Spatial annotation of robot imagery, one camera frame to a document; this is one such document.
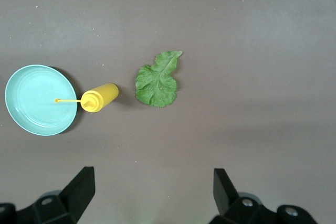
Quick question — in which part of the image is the mint green round plate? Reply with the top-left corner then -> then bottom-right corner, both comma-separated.
4,64 -> 78,136

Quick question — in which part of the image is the green lettuce leaf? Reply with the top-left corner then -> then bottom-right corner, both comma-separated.
134,50 -> 183,108

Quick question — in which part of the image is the yellow squeeze bottle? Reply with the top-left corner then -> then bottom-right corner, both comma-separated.
54,82 -> 119,113

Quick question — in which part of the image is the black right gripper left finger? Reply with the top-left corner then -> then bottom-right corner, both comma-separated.
0,166 -> 96,224

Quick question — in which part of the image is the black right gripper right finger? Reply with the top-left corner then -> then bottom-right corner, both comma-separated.
209,168 -> 320,224

